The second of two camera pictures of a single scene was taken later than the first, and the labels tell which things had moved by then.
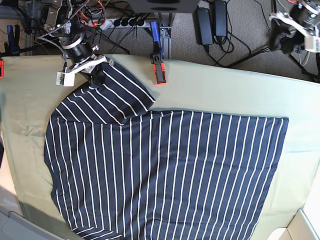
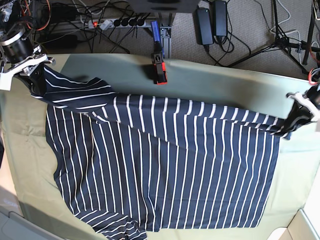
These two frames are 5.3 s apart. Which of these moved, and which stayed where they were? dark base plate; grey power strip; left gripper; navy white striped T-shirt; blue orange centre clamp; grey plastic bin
Moved: left gripper; navy white striped T-shirt
Stayed: grey plastic bin; grey power strip; dark base plate; blue orange centre clamp
